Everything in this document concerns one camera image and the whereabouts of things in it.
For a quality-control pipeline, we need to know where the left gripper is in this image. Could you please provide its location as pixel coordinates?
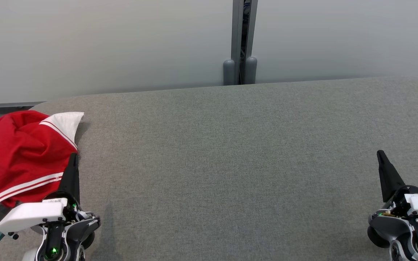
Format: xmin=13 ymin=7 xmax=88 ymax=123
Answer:
xmin=0 ymin=152 xmax=81 ymax=235

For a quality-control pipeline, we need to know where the red jersey white trim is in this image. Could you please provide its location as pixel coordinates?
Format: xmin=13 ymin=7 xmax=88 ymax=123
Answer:
xmin=0 ymin=111 xmax=85 ymax=210

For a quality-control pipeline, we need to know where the grey partition base rail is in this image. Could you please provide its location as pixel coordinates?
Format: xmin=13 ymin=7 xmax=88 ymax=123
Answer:
xmin=0 ymin=101 xmax=46 ymax=109

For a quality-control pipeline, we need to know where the grey cylindrical post foot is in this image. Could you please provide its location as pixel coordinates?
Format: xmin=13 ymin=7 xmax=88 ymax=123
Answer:
xmin=245 ymin=56 xmax=258 ymax=84
xmin=223 ymin=59 xmax=236 ymax=86

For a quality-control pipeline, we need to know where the grey partition post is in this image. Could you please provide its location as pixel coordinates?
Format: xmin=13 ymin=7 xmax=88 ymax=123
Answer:
xmin=231 ymin=0 xmax=259 ymax=85

